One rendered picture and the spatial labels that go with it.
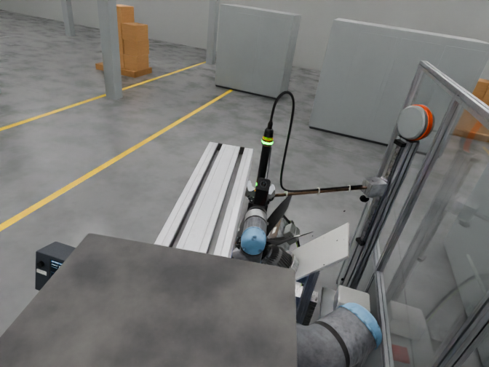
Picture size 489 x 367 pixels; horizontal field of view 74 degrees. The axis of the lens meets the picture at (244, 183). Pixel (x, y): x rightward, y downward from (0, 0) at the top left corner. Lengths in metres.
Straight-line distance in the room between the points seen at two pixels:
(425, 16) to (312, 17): 3.68
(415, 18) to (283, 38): 6.08
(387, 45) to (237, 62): 3.74
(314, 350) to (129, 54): 9.05
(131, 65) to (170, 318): 9.19
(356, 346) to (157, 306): 0.57
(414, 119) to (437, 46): 5.11
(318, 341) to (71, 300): 0.55
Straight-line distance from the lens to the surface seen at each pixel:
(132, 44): 9.36
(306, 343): 0.78
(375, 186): 1.68
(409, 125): 1.66
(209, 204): 0.47
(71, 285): 0.37
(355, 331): 0.83
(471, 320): 1.13
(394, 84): 6.73
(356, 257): 2.02
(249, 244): 0.99
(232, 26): 8.71
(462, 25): 13.57
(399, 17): 13.28
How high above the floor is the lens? 2.30
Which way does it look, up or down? 31 degrees down
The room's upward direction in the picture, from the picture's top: 8 degrees clockwise
